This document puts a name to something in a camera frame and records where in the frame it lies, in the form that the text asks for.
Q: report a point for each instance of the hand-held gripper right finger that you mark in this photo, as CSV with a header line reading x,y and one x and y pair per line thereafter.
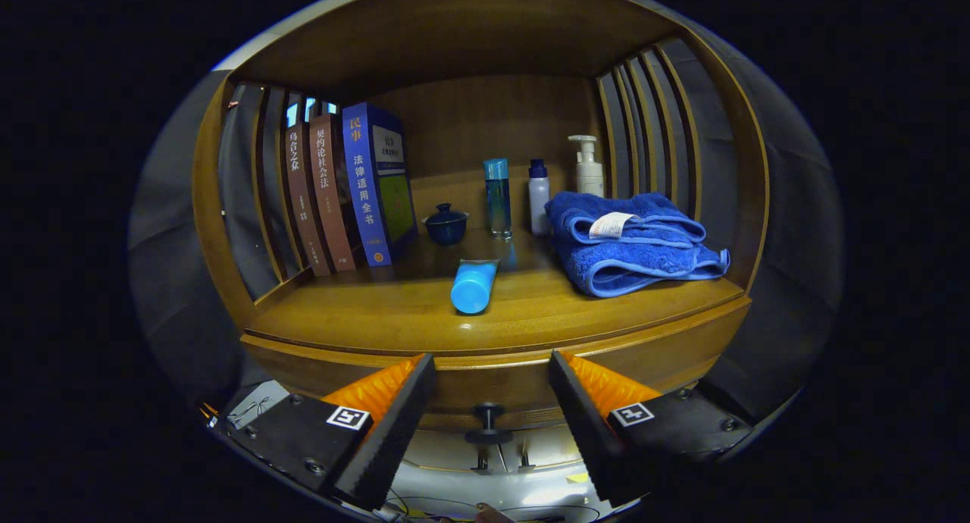
x,y
587,432

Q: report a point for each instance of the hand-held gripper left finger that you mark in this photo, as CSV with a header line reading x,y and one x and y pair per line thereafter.
x,y
390,436

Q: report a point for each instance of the wooden drawer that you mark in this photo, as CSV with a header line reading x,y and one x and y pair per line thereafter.
x,y
500,383

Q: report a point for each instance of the light blue tube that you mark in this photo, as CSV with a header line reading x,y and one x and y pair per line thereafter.
x,y
474,288

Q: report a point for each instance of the wooden cabinet door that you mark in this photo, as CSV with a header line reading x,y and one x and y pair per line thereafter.
x,y
549,447
443,451

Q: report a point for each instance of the wooden countertop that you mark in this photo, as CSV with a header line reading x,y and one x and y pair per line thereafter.
x,y
394,311

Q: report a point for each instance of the wooden cabinet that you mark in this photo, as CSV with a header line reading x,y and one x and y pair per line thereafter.
x,y
485,121

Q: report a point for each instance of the folded blue towel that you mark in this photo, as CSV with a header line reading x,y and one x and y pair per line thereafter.
x,y
629,261

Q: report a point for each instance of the blue lidded teacup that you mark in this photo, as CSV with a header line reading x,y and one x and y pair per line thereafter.
x,y
445,226

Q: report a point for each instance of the white bottle blue cap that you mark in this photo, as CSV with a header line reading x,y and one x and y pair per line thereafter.
x,y
539,201

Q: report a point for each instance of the thick brown book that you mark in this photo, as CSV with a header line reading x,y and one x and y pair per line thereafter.
x,y
330,197

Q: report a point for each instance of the thin brown book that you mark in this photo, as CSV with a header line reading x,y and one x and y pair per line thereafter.
x,y
303,205

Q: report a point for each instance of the blue book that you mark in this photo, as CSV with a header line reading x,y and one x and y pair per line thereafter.
x,y
364,189

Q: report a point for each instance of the clear blue bottle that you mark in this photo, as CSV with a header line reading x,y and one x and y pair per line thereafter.
x,y
498,201

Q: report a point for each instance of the white pump bottle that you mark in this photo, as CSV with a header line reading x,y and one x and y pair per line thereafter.
x,y
589,174

